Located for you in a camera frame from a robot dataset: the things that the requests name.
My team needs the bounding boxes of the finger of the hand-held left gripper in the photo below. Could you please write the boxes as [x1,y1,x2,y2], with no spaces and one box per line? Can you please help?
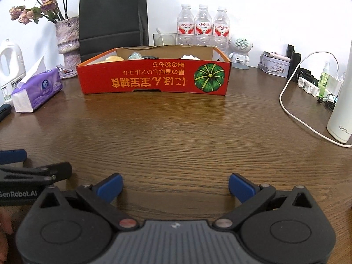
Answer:
[0,149,27,165]
[0,162,73,189]

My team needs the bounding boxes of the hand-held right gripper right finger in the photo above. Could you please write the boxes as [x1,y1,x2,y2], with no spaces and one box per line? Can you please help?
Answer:
[213,173,314,231]

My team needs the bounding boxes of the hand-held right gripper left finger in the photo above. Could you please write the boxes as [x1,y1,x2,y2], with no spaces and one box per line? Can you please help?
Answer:
[40,173,139,231]

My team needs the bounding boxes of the red cardboard box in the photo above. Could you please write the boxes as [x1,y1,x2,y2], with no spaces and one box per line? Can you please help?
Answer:
[76,45,231,97]

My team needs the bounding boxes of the person's left hand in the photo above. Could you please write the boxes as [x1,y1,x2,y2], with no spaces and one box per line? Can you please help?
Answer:
[0,207,14,256]

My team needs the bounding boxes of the dark blue case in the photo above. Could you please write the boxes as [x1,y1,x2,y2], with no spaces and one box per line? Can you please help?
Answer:
[0,104,13,123]

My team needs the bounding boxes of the purple tissue box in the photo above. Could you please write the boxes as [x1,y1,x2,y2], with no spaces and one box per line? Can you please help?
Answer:
[11,55,63,113]

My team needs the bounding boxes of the white detergent jug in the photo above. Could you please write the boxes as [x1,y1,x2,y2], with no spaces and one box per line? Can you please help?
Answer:
[0,38,26,106]

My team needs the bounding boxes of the white power strip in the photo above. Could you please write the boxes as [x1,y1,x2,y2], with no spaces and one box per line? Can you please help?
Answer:
[297,76,321,97]

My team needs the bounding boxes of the white thermos bottle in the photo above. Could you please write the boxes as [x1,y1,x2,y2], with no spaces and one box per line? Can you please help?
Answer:
[326,40,352,143]

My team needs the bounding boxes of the white tin box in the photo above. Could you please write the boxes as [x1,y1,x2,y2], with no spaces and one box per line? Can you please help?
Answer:
[258,51,291,78]

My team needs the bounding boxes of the mottled purple vase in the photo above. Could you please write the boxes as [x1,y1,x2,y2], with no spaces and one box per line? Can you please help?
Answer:
[56,16,81,70]

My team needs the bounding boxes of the green spray bottle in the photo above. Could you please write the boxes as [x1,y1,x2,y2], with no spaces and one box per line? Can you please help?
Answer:
[318,62,330,99]

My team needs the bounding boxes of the white charger block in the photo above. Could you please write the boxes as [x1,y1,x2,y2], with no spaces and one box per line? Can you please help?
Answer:
[326,73,345,99]

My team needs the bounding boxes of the white robot speaker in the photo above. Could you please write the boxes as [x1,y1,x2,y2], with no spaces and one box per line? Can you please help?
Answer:
[228,37,253,69]

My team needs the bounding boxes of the glass cup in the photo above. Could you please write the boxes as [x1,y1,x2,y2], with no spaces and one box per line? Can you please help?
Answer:
[153,28,178,46]

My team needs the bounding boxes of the clear water bottle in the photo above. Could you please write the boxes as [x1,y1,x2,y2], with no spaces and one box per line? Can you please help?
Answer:
[176,4,196,46]
[195,4,214,47]
[212,6,230,55]

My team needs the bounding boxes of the black paper bag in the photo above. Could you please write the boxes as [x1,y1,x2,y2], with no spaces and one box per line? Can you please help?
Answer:
[79,0,147,64]

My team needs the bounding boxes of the white cable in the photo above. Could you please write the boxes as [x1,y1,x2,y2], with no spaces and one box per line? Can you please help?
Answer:
[279,51,352,147]

